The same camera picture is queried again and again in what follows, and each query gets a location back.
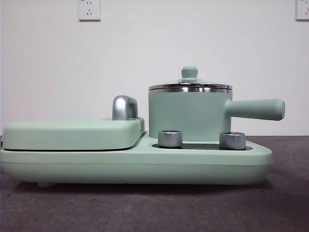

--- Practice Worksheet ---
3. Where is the glass lid with green knob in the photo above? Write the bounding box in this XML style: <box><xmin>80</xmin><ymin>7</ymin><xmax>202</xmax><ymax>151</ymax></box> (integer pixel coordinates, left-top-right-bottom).
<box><xmin>148</xmin><ymin>66</ymin><xmax>233</xmax><ymax>91</ymax></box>

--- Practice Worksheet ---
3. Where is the silver control knob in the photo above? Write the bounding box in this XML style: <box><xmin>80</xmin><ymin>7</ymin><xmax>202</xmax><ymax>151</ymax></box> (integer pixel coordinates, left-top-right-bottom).
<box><xmin>157</xmin><ymin>130</ymin><xmax>183</xmax><ymax>148</ymax></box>
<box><xmin>219</xmin><ymin>131</ymin><xmax>246</xmax><ymax>149</ymax></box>

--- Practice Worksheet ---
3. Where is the mint green appliance base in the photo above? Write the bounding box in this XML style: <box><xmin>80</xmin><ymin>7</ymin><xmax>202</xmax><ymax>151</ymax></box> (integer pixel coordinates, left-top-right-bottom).
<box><xmin>0</xmin><ymin>135</ymin><xmax>273</xmax><ymax>188</ymax></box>

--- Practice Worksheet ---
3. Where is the mint green grill cover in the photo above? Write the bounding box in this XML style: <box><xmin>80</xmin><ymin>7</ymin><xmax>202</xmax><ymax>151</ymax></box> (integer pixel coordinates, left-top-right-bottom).
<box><xmin>1</xmin><ymin>117</ymin><xmax>147</xmax><ymax>152</ymax></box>

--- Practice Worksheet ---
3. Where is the mint green pot with handle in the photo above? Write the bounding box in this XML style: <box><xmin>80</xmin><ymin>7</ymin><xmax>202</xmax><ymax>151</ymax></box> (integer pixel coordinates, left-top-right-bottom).
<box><xmin>148</xmin><ymin>84</ymin><xmax>286</xmax><ymax>143</ymax></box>

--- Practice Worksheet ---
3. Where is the silver grill cover handle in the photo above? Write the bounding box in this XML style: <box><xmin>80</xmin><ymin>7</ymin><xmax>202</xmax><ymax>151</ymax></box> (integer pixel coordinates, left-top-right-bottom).
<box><xmin>112</xmin><ymin>95</ymin><xmax>139</xmax><ymax>121</ymax></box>

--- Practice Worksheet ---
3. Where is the white wall socket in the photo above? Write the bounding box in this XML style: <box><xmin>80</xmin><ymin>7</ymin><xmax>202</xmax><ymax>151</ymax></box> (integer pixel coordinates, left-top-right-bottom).
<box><xmin>295</xmin><ymin>0</ymin><xmax>309</xmax><ymax>21</ymax></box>
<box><xmin>78</xmin><ymin>0</ymin><xmax>101</xmax><ymax>22</ymax></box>

